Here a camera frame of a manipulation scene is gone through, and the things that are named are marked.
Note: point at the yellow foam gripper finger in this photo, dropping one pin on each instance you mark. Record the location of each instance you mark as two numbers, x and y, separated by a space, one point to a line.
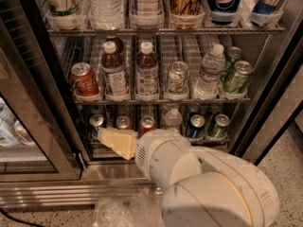
122 142

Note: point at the brown tea bottle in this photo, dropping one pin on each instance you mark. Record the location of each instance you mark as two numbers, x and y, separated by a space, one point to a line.
114 72
146 73

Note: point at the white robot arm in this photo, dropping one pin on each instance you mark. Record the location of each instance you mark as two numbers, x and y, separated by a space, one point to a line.
202 187

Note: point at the clear water bottle bottom shelf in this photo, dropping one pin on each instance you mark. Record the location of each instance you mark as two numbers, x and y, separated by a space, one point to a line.
173 119

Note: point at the clear water bottle shelf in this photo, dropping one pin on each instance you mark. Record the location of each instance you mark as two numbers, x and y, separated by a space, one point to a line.
173 119
106 14
213 62

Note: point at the glass fridge door left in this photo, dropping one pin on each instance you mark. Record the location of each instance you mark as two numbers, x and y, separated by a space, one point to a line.
34 89

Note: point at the clear water bottle middle shelf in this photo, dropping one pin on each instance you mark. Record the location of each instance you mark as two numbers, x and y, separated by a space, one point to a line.
213 62

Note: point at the clear water bottle top shelf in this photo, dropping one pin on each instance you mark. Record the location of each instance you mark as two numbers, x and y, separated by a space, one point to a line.
106 14

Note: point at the white label bottle top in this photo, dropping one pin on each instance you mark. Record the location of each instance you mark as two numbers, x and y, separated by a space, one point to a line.
146 7

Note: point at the steel fridge door right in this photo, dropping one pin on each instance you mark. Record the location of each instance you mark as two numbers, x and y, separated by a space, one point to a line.
276 90

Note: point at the orange can bottom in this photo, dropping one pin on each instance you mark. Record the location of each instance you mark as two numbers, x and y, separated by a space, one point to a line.
123 123

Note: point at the red can bottom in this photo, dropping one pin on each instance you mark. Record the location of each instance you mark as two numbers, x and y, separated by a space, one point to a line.
147 123

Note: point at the blue can bottom left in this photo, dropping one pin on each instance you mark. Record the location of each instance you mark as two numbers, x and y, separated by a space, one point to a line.
97 121

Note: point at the clear plastic bin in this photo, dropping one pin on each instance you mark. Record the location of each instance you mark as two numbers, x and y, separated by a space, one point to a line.
142 209

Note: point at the blue can bottom right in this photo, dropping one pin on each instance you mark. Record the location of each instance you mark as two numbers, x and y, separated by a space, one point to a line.
195 126

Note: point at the red cola can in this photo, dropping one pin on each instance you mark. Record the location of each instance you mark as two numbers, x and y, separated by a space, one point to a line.
84 79

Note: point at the white green soda can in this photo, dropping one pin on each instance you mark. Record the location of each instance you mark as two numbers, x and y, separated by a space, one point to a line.
177 78

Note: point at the green can bottom right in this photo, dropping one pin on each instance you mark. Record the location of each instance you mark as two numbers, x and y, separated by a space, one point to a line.
218 126

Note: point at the green soda can front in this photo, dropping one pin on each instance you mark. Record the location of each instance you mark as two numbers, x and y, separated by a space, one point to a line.
238 77

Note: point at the green soda can rear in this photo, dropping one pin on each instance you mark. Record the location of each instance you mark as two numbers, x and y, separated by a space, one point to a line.
233 54

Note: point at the blue pepsi can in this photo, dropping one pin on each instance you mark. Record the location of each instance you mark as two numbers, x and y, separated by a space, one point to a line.
223 12

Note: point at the silver blue energy can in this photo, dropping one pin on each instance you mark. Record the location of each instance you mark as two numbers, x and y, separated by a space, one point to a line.
265 12

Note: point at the bottom wire shelf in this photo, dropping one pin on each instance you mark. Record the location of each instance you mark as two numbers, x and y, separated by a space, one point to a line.
207 142

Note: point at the wire shelf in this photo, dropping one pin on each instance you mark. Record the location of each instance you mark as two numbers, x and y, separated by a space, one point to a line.
165 31
207 142
164 101

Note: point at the middle wire shelf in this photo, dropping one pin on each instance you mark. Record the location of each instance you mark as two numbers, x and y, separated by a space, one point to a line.
164 101

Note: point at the top wire shelf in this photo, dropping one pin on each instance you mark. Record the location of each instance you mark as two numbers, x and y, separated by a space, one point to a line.
165 31

